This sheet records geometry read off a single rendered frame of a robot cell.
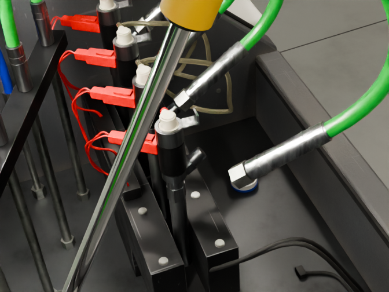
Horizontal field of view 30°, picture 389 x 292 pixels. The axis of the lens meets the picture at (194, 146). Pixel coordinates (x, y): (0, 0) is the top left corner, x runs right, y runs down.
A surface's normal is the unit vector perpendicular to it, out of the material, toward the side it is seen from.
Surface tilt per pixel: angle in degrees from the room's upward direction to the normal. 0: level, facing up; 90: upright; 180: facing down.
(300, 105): 0
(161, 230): 0
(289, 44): 0
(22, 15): 90
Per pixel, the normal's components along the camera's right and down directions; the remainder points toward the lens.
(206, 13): 0.46, 0.66
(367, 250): -0.94, 0.27
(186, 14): -0.11, 0.55
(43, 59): -0.07, -0.74
